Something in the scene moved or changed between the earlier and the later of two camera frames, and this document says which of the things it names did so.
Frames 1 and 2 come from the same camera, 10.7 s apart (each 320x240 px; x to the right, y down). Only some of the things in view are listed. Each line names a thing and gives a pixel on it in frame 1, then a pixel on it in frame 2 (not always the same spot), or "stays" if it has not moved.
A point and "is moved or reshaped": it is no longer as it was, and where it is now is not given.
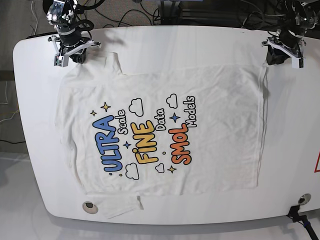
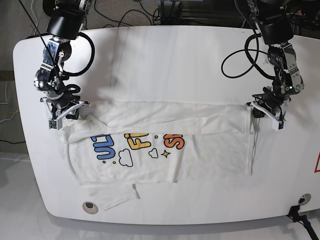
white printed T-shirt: x=184 y=131 is moved or reshaped
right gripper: x=79 y=56 -> x=62 y=102
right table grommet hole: x=304 y=199 stays
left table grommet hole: x=89 y=207 stays
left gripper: x=290 y=40 -> x=271 y=100
